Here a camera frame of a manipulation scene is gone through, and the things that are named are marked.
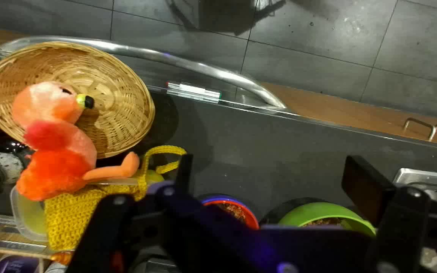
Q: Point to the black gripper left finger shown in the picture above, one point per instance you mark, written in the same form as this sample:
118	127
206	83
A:
121	226

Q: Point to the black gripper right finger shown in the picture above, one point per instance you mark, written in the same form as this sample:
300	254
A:
398	212

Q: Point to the red bowl with blue rim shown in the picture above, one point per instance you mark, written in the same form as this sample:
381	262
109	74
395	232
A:
234	206

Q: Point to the green plastic bowl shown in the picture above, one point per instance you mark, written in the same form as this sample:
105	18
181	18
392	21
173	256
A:
320	213

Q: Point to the yellow crochet cloth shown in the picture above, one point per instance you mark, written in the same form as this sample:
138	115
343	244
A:
67	215

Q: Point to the clear plastic container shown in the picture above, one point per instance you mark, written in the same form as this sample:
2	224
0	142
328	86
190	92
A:
29	216

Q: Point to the orange pink plush toy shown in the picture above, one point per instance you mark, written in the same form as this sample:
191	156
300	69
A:
64	157

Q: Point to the woven straw basket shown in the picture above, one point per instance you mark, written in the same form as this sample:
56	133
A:
123	107

